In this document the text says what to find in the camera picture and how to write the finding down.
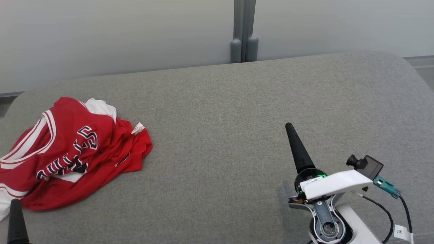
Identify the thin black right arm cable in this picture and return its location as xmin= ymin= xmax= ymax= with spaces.
xmin=351 ymin=191 xmax=394 ymax=244

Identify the red basketball jersey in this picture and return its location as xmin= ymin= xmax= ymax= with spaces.
xmin=0 ymin=97 xmax=117 ymax=221

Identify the grey partition post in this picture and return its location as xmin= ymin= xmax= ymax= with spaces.
xmin=244 ymin=0 xmax=259 ymax=62
xmin=231 ymin=0 xmax=243 ymax=64

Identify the white cable label tag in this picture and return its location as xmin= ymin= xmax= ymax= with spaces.
xmin=393 ymin=224 xmax=415 ymax=244

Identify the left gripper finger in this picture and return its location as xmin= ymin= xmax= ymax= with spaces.
xmin=7 ymin=199 xmax=29 ymax=244

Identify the black right camera cable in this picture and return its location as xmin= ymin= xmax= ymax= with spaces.
xmin=398 ymin=196 xmax=413 ymax=234

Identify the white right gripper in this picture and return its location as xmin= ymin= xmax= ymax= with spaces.
xmin=285 ymin=123 xmax=373 ymax=210

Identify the teal right camera connector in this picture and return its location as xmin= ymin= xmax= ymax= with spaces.
xmin=373 ymin=176 xmax=401 ymax=200

